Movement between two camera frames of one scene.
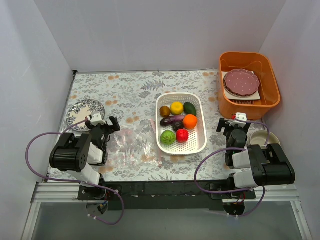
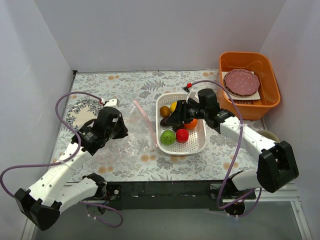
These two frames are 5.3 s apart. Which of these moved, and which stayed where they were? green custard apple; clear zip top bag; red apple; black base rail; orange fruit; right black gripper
Moved: clear zip top bag; right black gripper
Stayed: orange fruit; red apple; black base rail; green custard apple
